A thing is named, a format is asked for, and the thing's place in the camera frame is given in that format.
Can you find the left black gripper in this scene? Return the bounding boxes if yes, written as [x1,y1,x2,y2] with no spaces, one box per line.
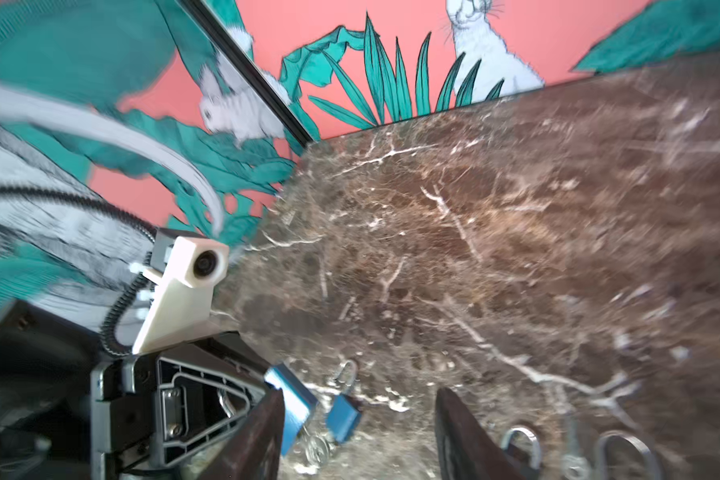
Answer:
[90,335,271,479]

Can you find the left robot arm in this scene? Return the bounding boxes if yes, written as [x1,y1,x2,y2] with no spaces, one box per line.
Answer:
[0,300,284,479]

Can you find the left black frame post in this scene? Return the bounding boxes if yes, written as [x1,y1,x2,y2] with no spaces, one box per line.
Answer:
[180,0,314,148]

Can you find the red padlock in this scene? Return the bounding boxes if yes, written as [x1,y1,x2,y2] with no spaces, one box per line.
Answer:
[594,430,665,479]

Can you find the small black padlock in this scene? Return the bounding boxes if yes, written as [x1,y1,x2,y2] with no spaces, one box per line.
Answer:
[500,424,543,480]

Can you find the black padlock silver key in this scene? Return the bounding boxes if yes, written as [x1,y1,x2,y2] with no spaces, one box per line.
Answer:
[560,413,591,480]

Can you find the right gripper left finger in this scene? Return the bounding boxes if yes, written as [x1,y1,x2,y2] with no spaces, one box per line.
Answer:
[199,390,285,480]

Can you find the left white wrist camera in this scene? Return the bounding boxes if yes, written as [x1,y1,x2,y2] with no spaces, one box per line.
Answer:
[132,228,230,354]

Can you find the left black corrugated cable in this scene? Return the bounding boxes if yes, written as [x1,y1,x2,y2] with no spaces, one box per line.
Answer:
[0,184,158,358]

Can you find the blue padlock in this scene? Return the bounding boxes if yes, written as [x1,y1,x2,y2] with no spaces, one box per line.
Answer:
[264,363,318,457]
[325,359,362,444]

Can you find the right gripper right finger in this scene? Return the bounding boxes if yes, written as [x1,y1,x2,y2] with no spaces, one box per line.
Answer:
[434,387,537,480]

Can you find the left blue padlock key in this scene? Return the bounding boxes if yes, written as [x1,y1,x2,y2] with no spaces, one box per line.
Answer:
[304,434,331,468]

